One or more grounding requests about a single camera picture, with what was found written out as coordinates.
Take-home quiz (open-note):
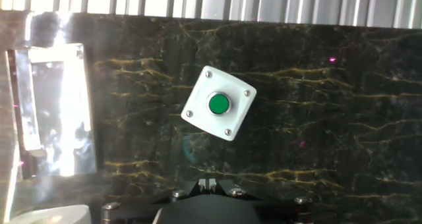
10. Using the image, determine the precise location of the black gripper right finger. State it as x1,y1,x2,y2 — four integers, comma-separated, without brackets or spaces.
207,177,314,224

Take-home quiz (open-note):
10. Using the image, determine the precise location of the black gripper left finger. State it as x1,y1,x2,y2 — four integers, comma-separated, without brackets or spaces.
100,179,208,224

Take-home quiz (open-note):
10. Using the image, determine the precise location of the white toilet paper roll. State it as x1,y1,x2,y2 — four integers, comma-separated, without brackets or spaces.
6,204,92,224

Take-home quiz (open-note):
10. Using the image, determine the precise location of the black marble pattern mat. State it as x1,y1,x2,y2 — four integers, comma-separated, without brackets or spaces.
0,9,422,224

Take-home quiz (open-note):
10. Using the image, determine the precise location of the grey green push button box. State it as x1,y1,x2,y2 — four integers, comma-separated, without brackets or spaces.
180,65,258,142

